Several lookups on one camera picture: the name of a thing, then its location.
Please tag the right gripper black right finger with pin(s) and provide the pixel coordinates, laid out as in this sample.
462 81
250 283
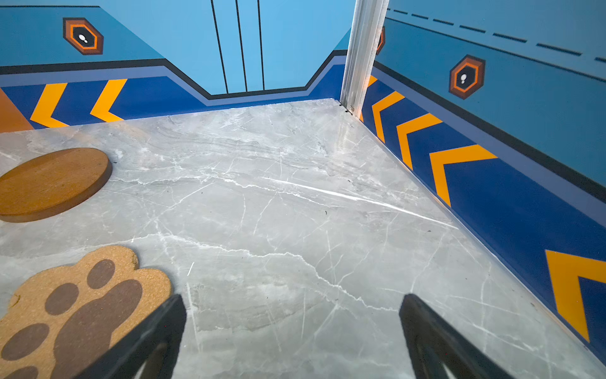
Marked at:
437 350

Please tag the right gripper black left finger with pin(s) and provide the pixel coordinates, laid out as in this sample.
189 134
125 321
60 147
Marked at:
150 350

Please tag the dark brown round wooden coaster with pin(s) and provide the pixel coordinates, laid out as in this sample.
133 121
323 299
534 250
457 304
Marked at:
53 183

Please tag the cork paw print coaster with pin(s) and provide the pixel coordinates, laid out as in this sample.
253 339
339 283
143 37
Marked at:
61 320

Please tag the aluminium corner post right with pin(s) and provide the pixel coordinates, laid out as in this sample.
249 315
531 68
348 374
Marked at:
368 20

